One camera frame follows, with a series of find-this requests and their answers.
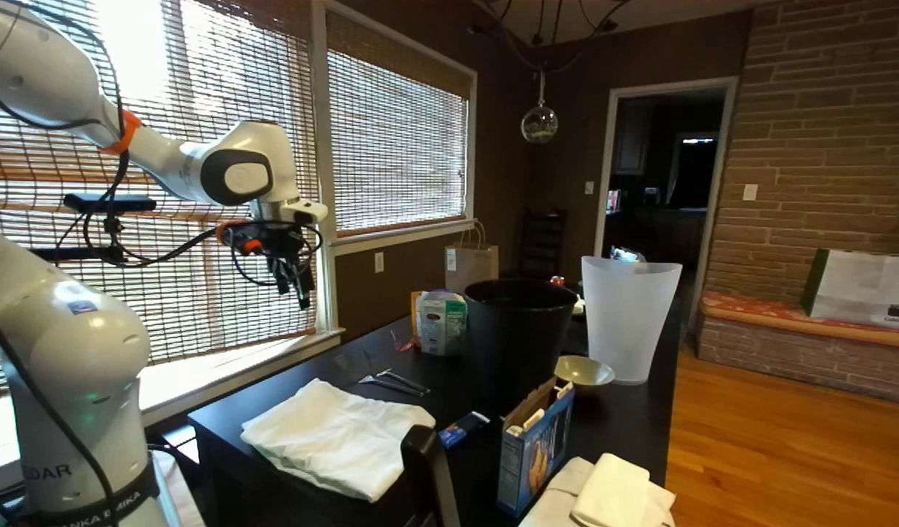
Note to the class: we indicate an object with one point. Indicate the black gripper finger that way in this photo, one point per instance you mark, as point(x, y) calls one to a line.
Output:
point(307, 284)
point(285, 278)

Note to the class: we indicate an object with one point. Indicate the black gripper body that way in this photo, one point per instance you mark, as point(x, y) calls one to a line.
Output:
point(285, 242)

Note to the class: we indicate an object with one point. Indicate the blue cardboard box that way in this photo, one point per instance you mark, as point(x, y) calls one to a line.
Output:
point(537, 457)

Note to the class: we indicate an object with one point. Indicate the large bamboo window blind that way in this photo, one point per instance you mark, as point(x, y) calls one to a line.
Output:
point(203, 295)

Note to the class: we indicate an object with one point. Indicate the metal serving fork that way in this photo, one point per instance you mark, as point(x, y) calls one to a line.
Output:
point(395, 378)

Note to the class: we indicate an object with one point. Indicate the green white snack pouch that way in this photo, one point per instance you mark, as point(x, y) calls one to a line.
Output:
point(442, 324)

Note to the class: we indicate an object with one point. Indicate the small bamboo window blind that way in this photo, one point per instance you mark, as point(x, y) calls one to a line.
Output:
point(395, 147)

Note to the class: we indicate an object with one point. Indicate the large white folded cloth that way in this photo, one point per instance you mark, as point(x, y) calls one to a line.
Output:
point(336, 439)

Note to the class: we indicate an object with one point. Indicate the brown paper bag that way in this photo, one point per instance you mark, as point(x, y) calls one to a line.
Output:
point(474, 267)

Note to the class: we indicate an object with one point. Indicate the black waste bin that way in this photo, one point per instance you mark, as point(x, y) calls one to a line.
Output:
point(516, 333)

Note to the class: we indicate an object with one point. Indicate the black wooden chair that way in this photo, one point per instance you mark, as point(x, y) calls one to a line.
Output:
point(424, 469)

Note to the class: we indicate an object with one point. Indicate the dark wooden rack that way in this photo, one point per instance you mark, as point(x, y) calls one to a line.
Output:
point(544, 245)

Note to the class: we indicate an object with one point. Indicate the hanging glass globe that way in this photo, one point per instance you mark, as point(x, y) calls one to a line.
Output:
point(540, 123)

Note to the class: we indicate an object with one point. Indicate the small pale bowl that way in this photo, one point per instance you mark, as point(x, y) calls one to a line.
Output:
point(585, 371)

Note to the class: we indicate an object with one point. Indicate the white translucent waste bin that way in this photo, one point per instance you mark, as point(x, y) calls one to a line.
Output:
point(629, 316)

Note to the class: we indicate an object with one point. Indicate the small white folded napkin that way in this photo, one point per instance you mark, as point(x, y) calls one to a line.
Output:
point(619, 494)

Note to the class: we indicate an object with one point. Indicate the white wall outlet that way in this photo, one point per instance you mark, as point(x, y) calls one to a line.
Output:
point(379, 262)

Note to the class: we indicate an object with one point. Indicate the black camera on stand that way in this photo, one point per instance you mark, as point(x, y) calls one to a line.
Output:
point(111, 202)

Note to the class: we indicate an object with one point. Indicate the white door frame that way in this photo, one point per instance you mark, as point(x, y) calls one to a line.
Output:
point(604, 166)

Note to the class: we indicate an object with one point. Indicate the white wall light switch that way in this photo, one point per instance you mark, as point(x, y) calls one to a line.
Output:
point(750, 191)

